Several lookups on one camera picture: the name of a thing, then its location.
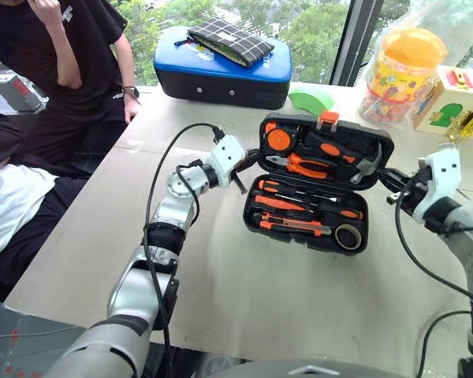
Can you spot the blue and black hard case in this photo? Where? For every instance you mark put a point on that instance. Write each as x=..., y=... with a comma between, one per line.
x=220, y=86

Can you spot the seated person in white shirt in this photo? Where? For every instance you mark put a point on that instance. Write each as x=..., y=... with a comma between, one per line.
x=16, y=204

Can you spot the orange black utility knife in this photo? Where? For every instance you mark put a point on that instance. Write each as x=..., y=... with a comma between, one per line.
x=291, y=227

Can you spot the clear jar with orange lid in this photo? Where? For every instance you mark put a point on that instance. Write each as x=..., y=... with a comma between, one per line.
x=394, y=86

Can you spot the standing person in black clothes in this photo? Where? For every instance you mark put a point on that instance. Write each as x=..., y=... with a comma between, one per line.
x=83, y=118

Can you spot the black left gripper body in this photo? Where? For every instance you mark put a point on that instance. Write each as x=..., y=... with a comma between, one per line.
x=240, y=163

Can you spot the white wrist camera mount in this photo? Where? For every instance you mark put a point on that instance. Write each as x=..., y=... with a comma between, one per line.
x=226, y=155
x=441, y=173

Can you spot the wooden shape sorter box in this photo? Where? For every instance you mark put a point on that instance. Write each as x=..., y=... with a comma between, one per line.
x=437, y=106

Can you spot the grey device with red panel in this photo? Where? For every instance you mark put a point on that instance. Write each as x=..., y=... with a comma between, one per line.
x=16, y=92

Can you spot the person's bare left forearm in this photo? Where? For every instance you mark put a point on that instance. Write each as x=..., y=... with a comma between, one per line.
x=127, y=63

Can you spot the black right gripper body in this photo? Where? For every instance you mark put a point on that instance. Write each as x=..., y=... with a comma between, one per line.
x=412, y=193

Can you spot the black electrical tape roll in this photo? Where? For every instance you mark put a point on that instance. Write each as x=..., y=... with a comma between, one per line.
x=340, y=238

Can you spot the orange black tape measure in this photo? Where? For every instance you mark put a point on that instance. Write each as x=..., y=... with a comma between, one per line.
x=280, y=138

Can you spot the orange and black screwdriver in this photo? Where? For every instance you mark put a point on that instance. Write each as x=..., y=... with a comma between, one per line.
x=267, y=185
x=345, y=213

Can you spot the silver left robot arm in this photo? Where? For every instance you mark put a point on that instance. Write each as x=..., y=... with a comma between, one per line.
x=142, y=283

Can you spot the black wristwatch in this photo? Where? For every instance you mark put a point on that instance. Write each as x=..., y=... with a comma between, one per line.
x=131, y=91

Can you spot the clear plastic bag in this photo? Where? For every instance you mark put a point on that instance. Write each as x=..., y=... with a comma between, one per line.
x=457, y=19

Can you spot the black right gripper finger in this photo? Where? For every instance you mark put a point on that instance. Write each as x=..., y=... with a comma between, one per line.
x=394, y=176
x=395, y=196

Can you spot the person's left hand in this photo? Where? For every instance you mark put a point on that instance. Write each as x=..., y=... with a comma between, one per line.
x=132, y=108

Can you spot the person's right hand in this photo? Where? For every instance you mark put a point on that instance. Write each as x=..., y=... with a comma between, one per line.
x=47, y=10

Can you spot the black plaid zipper pouch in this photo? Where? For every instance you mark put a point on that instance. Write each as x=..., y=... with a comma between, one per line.
x=232, y=37

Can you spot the black orange tool case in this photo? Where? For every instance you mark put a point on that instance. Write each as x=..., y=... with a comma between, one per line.
x=295, y=244

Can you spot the black window frame post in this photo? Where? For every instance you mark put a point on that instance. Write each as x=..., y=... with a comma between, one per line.
x=354, y=39

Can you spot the person's bare right forearm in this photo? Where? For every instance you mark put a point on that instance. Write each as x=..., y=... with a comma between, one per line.
x=67, y=59

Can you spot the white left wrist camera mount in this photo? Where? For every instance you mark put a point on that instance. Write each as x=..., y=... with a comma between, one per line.
x=226, y=155

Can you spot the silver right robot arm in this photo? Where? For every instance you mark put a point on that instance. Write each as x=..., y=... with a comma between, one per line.
x=471, y=244

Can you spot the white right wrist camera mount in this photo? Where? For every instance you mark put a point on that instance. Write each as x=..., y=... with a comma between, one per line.
x=441, y=173

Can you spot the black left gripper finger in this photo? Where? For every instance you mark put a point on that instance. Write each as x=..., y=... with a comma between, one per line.
x=253, y=153
x=240, y=184

